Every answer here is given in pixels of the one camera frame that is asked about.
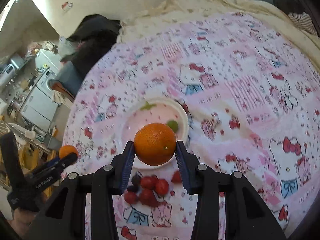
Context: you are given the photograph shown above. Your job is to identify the small orange mandarin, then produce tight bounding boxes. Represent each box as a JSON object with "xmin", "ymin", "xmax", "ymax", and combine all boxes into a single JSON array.
[{"xmin": 59, "ymin": 145, "xmax": 78, "ymax": 159}]

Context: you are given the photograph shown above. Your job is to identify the large orange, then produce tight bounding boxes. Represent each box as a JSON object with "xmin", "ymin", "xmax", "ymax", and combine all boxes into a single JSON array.
[{"xmin": 134, "ymin": 123, "xmax": 176, "ymax": 166}]

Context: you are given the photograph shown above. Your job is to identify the pink Hello Kitty blanket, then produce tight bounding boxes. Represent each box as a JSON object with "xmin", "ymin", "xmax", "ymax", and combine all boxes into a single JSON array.
[{"xmin": 63, "ymin": 12, "xmax": 319, "ymax": 236}]

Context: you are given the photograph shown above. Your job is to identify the person's left hand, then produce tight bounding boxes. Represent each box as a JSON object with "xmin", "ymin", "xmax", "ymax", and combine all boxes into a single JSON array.
[{"xmin": 11, "ymin": 192, "xmax": 48, "ymax": 238}]

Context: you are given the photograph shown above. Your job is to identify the red strawberry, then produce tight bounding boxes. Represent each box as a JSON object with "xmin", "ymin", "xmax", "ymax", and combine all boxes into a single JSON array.
[
  {"xmin": 171, "ymin": 170, "xmax": 182, "ymax": 184},
  {"xmin": 139, "ymin": 176, "xmax": 159, "ymax": 207}
]

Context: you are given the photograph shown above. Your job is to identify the green grape in plate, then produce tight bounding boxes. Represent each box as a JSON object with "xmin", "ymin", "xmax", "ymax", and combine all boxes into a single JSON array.
[{"xmin": 166, "ymin": 120, "xmax": 179, "ymax": 133}]

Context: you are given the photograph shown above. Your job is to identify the red cherry tomato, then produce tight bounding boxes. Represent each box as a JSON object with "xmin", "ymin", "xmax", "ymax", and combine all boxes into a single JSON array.
[{"xmin": 155, "ymin": 179, "xmax": 169, "ymax": 196}]

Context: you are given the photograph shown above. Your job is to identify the striped black clothing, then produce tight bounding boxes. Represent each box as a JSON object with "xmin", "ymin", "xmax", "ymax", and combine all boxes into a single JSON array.
[{"xmin": 273, "ymin": 0, "xmax": 318, "ymax": 36}]

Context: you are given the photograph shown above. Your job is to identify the white plastic bag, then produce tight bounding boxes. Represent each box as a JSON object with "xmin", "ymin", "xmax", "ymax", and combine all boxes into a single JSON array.
[{"xmin": 58, "ymin": 36, "xmax": 80, "ymax": 62}]

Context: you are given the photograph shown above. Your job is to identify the pink strawberry plate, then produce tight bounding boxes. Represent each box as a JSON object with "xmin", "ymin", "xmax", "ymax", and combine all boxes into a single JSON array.
[{"xmin": 119, "ymin": 98, "xmax": 189, "ymax": 170}]

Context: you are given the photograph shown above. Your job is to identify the white washing machine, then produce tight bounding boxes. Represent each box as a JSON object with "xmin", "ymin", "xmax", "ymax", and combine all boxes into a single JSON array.
[{"xmin": 36, "ymin": 68, "xmax": 56, "ymax": 98}]

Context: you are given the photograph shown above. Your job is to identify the black clothes pile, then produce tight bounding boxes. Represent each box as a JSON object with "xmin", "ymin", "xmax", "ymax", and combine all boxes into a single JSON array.
[{"xmin": 61, "ymin": 14, "xmax": 121, "ymax": 79}]

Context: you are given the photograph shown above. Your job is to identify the grey orange chair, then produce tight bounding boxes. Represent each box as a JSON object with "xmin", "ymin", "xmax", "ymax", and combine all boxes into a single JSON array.
[{"xmin": 48, "ymin": 61, "xmax": 84, "ymax": 101}]

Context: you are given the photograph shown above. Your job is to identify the white kitchen cabinet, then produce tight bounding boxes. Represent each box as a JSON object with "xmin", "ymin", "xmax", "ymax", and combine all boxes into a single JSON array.
[{"xmin": 20, "ymin": 87, "xmax": 58, "ymax": 132}]

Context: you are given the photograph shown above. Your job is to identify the dark purple grape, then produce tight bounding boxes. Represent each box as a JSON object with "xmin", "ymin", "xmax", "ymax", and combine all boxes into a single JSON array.
[{"xmin": 131, "ymin": 174, "xmax": 142, "ymax": 186}]

